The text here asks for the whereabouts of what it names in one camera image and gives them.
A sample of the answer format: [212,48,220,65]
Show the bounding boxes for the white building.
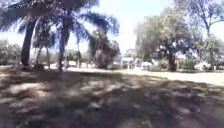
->
[120,56,135,70]

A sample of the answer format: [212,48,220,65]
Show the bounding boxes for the dark green tree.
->
[88,29,121,70]

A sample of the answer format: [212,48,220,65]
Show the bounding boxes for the dry grass ground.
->
[0,65,224,128]

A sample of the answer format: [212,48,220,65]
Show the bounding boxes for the tall palm tree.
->
[49,0,120,72]
[0,0,59,67]

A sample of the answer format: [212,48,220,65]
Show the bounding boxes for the large broad tree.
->
[134,8,203,73]

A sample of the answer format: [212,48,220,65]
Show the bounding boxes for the small palm tree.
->
[32,24,57,69]

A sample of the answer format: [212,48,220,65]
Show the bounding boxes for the pale road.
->
[66,67,224,87]

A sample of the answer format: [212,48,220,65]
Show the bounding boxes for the tall thin tree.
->
[186,0,224,72]

